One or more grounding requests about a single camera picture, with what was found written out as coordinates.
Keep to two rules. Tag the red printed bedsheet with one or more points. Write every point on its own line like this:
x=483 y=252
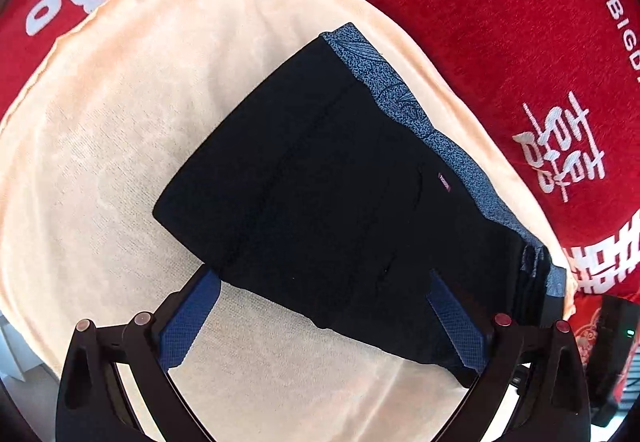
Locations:
x=475 y=22

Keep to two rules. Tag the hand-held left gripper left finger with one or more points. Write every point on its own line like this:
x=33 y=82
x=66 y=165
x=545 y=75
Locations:
x=187 y=322

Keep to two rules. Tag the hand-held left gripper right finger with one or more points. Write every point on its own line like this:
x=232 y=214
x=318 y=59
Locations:
x=457 y=322

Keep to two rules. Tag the peach towel blanket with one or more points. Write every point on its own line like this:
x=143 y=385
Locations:
x=110 y=147

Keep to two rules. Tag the red pillow with round pattern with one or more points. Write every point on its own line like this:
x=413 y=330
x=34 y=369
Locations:
x=582 y=337

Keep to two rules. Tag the black pants with blue trim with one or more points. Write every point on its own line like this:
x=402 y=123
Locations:
x=320 y=202

